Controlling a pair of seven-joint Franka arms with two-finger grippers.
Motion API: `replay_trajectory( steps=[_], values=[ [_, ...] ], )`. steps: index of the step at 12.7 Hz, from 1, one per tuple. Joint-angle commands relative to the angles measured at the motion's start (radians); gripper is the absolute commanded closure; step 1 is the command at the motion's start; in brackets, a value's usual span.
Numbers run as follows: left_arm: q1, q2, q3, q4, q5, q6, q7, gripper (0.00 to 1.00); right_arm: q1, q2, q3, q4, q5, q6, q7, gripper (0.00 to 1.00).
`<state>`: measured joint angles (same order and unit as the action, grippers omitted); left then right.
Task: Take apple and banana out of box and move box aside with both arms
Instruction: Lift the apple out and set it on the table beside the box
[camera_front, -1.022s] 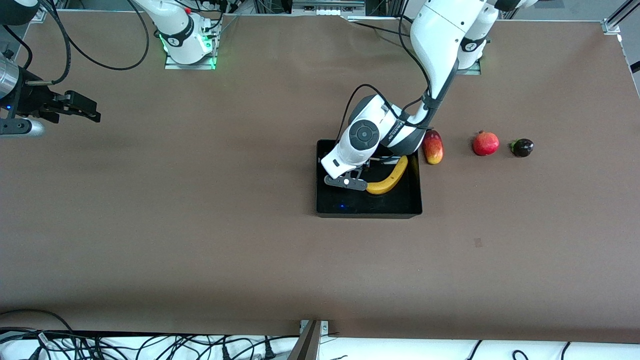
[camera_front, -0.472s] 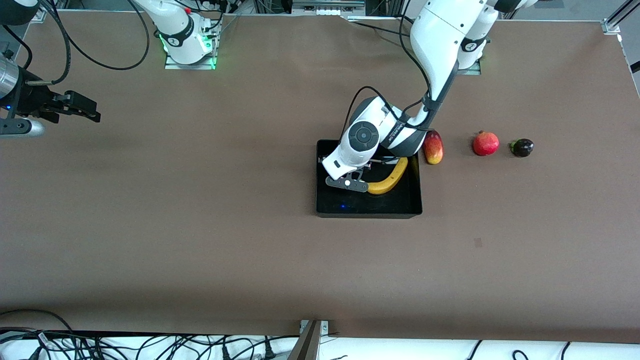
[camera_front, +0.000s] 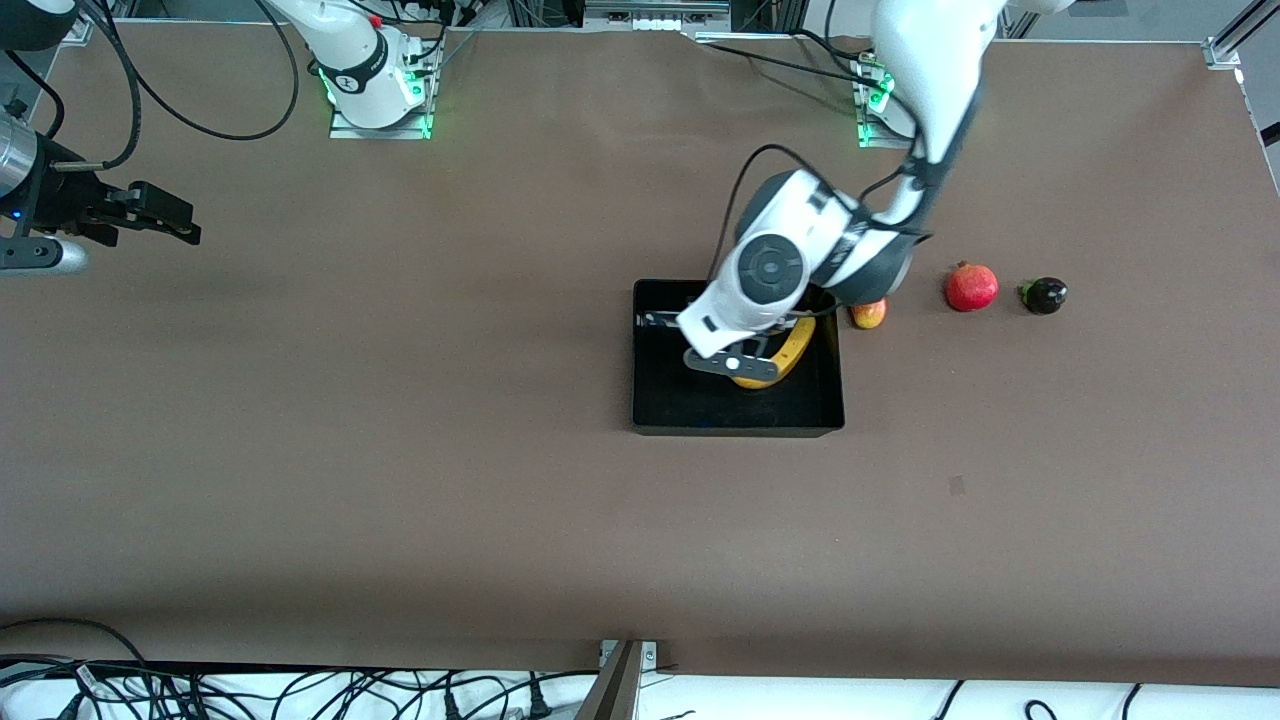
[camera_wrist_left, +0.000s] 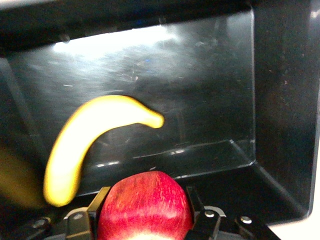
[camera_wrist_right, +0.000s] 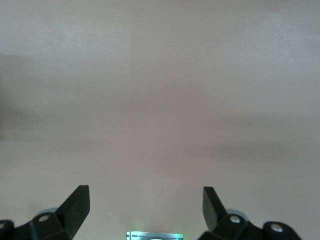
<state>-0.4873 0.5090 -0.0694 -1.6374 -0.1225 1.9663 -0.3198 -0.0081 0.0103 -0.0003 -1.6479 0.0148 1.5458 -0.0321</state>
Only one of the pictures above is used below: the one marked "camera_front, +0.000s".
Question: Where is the yellow banana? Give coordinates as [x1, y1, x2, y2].
[730, 315, 818, 391]

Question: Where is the black rectangular plastic box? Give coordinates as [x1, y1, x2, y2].
[632, 278, 846, 438]

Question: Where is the grey metal equipment box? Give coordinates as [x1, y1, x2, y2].
[583, 0, 733, 33]

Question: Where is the red pomegranate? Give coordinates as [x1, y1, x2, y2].
[946, 261, 1000, 313]

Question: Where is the dark purple mangosteen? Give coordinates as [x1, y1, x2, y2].
[1018, 277, 1069, 316]

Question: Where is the aluminium profile bar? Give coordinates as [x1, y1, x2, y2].
[575, 638, 661, 720]

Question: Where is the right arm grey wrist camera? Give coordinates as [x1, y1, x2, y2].
[0, 237, 91, 277]

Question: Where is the long black looping cable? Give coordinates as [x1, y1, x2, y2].
[95, 0, 301, 142]

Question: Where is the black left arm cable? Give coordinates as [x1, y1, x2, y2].
[714, 144, 946, 286]

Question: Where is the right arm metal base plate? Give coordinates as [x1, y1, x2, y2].
[328, 40, 434, 141]

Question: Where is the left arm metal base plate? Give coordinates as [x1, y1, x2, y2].
[855, 50, 916, 151]

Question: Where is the black cable on table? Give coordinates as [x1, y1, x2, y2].
[695, 28, 886, 86]

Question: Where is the tangled black cable bundle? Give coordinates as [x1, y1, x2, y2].
[0, 618, 601, 720]

